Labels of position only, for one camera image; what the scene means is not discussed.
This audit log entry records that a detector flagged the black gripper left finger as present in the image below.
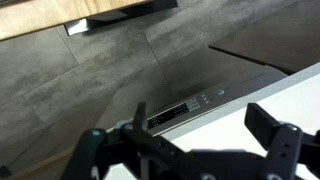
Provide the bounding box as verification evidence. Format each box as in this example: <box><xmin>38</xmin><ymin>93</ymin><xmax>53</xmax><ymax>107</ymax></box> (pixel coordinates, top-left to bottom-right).
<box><xmin>59</xmin><ymin>101</ymin><xmax>214</xmax><ymax>180</ymax></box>

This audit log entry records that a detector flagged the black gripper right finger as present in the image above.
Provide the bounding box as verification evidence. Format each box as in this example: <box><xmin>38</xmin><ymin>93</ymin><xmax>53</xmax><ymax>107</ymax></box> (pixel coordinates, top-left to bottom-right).
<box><xmin>244</xmin><ymin>102</ymin><xmax>320</xmax><ymax>180</ymax></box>

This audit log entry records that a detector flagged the stainless steel dishwasher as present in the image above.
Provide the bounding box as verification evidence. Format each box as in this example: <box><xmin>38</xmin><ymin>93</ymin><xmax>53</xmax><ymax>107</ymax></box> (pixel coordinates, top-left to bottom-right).
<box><xmin>99</xmin><ymin>64</ymin><xmax>289</xmax><ymax>136</ymax></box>

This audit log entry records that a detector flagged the light wooden table top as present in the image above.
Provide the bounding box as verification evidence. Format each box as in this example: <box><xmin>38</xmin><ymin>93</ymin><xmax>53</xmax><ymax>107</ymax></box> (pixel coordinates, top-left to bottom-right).
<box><xmin>0</xmin><ymin>0</ymin><xmax>151</xmax><ymax>42</ymax></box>

